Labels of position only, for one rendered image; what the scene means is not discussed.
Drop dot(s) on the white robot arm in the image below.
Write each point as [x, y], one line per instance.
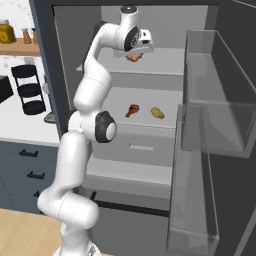
[91, 90]

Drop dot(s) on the blue-grey drawer front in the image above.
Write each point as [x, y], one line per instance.
[13, 175]
[23, 198]
[10, 153]

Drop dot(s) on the yellow potato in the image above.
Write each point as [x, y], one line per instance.
[157, 112]

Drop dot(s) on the brown shaker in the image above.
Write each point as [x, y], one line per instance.
[34, 37]
[26, 37]

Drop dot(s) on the black appliance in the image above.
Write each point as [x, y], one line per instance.
[4, 88]

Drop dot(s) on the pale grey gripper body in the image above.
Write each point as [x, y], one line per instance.
[143, 49]

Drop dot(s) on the grey crisper drawer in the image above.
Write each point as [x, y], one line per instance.
[150, 135]

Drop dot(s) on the dark grey fridge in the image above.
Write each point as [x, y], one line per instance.
[43, 36]

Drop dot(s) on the yellow glass jar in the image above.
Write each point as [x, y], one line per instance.
[6, 32]

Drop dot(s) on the brown chicken drumstick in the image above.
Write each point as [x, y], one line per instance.
[132, 109]
[134, 58]

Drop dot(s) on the large clear door bin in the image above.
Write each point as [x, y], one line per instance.
[216, 83]

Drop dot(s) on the black tiered stand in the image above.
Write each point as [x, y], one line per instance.
[29, 88]

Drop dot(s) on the narrow clear door bin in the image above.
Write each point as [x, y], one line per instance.
[186, 200]

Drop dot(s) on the wooden wall shelf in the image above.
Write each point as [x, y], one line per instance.
[20, 48]

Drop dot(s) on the dark grey fridge door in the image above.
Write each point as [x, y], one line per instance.
[233, 190]

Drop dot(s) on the grey freezer drawer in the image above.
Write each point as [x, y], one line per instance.
[133, 233]

